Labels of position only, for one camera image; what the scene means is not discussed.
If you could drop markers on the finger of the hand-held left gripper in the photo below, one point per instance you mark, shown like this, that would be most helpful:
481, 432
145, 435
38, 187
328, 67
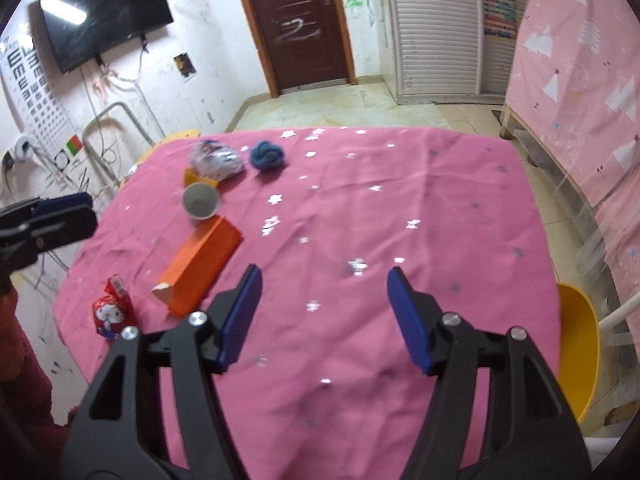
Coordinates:
60, 203
70, 225

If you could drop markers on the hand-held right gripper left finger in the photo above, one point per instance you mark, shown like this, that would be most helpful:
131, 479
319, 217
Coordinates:
242, 315

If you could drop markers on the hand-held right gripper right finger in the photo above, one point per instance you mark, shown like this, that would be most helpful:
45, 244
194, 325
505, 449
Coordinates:
410, 320

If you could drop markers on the orange cardboard box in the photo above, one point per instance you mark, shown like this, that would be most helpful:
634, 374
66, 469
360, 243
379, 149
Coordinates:
200, 265

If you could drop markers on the person's left forearm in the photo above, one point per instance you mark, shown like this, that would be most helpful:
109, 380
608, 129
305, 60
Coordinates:
30, 400

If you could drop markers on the red snack packet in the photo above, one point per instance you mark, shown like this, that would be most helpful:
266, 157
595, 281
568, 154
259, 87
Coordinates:
112, 310

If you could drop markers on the eye chart poster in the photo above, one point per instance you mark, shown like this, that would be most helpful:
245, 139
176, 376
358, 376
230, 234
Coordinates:
35, 100

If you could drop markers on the white paper cup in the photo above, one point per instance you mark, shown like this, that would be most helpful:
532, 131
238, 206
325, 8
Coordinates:
200, 202

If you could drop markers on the pink star tablecloth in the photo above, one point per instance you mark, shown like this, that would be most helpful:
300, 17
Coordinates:
375, 200

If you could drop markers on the small orange box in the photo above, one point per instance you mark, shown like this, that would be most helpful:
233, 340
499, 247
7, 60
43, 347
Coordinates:
192, 178

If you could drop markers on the yellow wooden stool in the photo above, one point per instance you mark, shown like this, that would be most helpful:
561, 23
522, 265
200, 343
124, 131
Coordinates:
175, 136

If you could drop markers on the silver purple snack bag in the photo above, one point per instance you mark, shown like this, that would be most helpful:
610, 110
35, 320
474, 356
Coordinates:
217, 160

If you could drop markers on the blue knit sock ball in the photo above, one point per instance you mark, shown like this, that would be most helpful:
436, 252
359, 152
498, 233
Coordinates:
267, 155

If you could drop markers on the yellow plastic chair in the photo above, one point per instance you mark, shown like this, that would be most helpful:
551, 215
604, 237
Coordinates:
577, 355

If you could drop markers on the white louvered wardrobe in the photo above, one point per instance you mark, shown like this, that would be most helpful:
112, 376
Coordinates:
430, 35

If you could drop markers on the dark brown door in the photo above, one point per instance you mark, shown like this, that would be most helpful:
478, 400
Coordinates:
300, 25

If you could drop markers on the pink tree-print bed curtain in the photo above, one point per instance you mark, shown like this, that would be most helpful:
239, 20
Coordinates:
585, 70

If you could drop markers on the white wall plug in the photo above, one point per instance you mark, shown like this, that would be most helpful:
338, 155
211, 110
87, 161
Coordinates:
22, 146

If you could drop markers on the grey metal chair frame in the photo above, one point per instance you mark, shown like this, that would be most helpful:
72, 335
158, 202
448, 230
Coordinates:
135, 120

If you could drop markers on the dark wall socket box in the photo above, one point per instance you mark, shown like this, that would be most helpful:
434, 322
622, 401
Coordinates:
184, 65

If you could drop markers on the black wall television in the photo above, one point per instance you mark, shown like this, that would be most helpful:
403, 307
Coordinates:
105, 15

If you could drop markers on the white metal chair frame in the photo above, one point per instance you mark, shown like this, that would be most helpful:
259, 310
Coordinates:
620, 312

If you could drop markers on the wooden bed frame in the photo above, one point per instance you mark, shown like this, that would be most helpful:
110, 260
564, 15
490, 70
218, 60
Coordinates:
507, 120

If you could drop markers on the colourful wall poster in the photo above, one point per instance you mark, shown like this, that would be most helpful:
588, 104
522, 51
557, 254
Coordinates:
497, 0

